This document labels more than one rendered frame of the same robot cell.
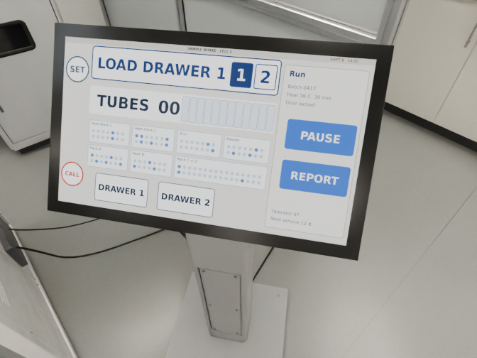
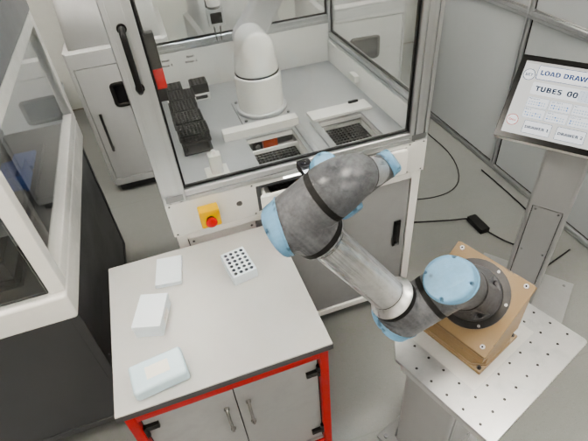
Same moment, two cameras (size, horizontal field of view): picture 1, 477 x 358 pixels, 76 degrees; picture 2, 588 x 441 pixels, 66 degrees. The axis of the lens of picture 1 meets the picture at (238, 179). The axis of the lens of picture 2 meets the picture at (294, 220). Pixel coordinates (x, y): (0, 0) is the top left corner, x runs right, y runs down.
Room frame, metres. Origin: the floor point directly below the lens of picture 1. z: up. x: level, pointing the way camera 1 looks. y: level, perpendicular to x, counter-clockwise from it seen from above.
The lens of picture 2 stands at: (-1.34, 0.37, 1.90)
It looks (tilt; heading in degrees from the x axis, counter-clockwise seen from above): 41 degrees down; 27
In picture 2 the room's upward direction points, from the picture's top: 6 degrees counter-clockwise
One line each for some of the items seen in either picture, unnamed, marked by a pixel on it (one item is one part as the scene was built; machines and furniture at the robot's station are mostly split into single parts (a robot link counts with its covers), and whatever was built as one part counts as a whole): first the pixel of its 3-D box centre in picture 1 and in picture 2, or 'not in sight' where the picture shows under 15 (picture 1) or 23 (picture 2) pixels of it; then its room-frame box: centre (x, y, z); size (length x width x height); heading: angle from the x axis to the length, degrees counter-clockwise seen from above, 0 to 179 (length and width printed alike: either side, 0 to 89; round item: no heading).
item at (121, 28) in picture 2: not in sight; (131, 62); (-0.42, 1.27, 1.45); 0.05 x 0.03 x 0.19; 42
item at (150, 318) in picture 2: not in sight; (151, 314); (-0.74, 1.19, 0.79); 0.13 x 0.09 x 0.05; 25
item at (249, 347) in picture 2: not in sight; (228, 366); (-0.62, 1.06, 0.38); 0.62 x 0.58 x 0.76; 132
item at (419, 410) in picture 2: not in sight; (444, 394); (-0.44, 0.30, 0.38); 0.30 x 0.30 x 0.76; 61
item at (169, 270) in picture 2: not in sight; (169, 270); (-0.55, 1.26, 0.77); 0.13 x 0.09 x 0.02; 34
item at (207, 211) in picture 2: not in sight; (209, 215); (-0.35, 1.20, 0.88); 0.07 x 0.05 x 0.07; 132
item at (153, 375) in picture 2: not in sight; (158, 373); (-0.89, 1.05, 0.78); 0.15 x 0.10 x 0.04; 139
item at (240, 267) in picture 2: not in sight; (239, 265); (-0.46, 1.04, 0.78); 0.12 x 0.08 x 0.04; 51
